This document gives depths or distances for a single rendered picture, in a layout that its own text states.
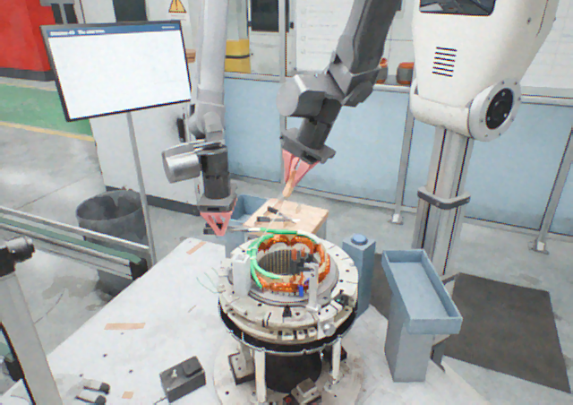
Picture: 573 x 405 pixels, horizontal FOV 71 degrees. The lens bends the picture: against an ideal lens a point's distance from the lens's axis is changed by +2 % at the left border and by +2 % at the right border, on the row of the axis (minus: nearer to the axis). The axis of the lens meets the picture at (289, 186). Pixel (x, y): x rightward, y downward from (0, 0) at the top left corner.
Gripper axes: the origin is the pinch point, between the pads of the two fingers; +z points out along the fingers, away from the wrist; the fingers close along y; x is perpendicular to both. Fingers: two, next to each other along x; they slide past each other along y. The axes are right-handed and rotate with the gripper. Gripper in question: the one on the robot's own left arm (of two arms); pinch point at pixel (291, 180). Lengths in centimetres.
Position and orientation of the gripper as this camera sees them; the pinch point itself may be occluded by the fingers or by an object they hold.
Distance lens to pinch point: 81.6
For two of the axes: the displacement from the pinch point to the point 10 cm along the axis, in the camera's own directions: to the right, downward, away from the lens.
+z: -3.7, 8.1, 4.7
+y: 8.2, 5.2, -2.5
